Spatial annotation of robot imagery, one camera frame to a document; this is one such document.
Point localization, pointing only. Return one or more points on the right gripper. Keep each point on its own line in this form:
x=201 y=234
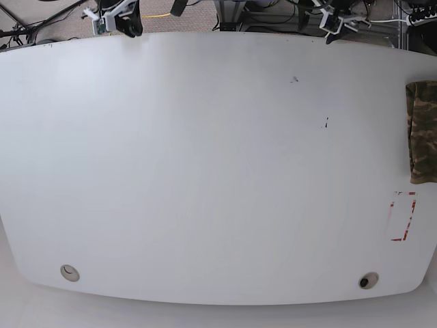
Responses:
x=122 y=16

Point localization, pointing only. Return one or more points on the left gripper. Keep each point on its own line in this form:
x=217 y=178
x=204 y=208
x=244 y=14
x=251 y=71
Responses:
x=354 y=14

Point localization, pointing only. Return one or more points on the camouflage T-shirt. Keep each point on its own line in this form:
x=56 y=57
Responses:
x=421 y=123

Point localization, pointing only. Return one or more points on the white power strip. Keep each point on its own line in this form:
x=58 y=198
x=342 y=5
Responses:
x=421 y=17

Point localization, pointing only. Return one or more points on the black tripod legs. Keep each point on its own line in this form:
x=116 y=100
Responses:
x=25 y=34

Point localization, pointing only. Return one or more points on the red tape rectangle marking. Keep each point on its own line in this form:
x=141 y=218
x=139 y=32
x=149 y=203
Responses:
x=400 y=215

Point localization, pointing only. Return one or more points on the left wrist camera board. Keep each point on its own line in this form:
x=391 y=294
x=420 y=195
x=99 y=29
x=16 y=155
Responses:
x=331 y=24

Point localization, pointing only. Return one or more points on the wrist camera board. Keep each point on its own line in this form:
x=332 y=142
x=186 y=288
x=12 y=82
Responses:
x=99 y=27
x=331 y=24

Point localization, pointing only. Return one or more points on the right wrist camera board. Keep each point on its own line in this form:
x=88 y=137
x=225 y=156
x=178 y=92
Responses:
x=99 y=27

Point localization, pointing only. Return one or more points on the aluminium frame stand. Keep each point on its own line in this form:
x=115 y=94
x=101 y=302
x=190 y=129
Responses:
x=246 y=15

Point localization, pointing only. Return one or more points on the left table cable grommet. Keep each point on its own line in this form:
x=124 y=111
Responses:
x=69 y=273

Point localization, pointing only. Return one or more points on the table cable grommet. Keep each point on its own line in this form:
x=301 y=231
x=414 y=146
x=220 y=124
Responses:
x=368 y=281
x=69 y=273

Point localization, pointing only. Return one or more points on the right table cable grommet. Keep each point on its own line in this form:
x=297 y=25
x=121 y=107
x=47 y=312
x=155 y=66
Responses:
x=368 y=281

